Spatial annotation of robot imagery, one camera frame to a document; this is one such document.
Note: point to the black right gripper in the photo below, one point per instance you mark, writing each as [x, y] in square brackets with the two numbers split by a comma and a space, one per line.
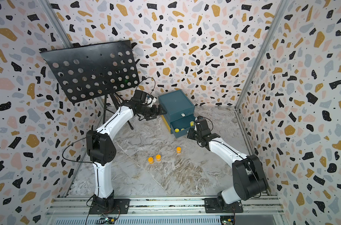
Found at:
[190, 132]

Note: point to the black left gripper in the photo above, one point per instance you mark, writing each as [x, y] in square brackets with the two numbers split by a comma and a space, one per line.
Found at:
[155, 113]

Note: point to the teal drawer cabinet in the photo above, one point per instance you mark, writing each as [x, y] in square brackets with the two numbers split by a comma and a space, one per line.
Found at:
[180, 112]

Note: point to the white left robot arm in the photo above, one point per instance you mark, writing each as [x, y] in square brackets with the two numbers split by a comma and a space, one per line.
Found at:
[102, 151]

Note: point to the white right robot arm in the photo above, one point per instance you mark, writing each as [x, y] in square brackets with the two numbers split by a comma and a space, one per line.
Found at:
[249, 179]

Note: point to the black perforated music stand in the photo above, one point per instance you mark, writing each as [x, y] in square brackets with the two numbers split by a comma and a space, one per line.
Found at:
[93, 71]

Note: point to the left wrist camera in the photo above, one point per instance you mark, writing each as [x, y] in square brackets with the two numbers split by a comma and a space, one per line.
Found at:
[144, 98]

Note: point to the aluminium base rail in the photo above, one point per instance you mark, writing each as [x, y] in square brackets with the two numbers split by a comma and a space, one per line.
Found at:
[168, 210]

